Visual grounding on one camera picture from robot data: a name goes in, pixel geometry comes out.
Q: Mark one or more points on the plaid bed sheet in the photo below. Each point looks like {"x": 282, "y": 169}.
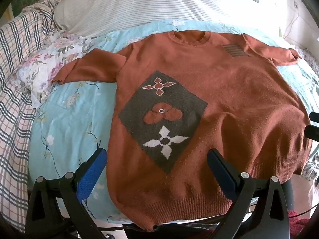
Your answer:
{"x": 15, "y": 104}

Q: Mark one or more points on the white wall outlet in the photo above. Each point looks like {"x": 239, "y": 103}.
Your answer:
{"x": 296, "y": 5}

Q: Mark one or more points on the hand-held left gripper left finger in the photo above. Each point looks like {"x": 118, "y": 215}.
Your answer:
{"x": 91, "y": 173}

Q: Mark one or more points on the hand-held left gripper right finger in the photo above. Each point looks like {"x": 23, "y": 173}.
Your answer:
{"x": 221, "y": 175}

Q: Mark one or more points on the orange knit sweater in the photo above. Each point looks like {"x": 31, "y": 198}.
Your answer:
{"x": 224, "y": 92}

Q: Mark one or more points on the white striped duvet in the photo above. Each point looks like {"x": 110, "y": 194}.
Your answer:
{"x": 149, "y": 2}

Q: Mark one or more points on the light blue floral blanket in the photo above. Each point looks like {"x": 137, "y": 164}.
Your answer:
{"x": 69, "y": 119}

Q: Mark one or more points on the floral print pillow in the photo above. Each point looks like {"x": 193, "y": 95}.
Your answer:
{"x": 49, "y": 62}

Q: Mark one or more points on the dark red fuzzy cloth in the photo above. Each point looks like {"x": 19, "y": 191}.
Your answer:
{"x": 297, "y": 225}

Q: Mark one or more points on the grey patterned cloth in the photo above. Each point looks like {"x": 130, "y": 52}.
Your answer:
{"x": 312, "y": 166}

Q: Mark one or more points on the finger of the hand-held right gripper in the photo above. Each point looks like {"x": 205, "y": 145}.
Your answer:
{"x": 314, "y": 117}
{"x": 312, "y": 131}

